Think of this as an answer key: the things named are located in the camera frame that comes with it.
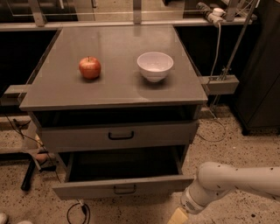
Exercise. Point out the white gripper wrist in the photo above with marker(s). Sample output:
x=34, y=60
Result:
x=190, y=203

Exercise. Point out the grey drawer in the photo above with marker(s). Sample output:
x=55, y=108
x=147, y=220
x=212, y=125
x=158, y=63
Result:
x=118, y=136
x=123, y=172

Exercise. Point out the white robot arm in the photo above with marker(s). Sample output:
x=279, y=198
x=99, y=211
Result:
x=213, y=181

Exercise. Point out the grey drawer cabinet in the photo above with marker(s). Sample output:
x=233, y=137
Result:
x=61, y=97

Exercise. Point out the grey top drawer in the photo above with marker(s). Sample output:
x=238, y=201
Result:
x=118, y=136

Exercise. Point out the dark cabinet on right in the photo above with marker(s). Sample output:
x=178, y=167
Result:
x=257, y=99

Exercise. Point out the white ceramic bowl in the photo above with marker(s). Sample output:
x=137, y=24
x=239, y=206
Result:
x=154, y=66

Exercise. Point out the black metal leg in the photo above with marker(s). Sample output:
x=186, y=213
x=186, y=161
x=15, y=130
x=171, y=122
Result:
x=26, y=184

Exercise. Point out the red apple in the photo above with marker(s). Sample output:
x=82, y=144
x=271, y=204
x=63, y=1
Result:
x=90, y=67

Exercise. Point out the metal diagonal rod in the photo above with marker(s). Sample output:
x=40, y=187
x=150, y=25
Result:
x=224, y=73

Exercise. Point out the white power strip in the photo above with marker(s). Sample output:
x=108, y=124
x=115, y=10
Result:
x=213, y=16

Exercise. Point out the grey metal side bracket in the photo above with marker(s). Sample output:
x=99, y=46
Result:
x=216, y=86

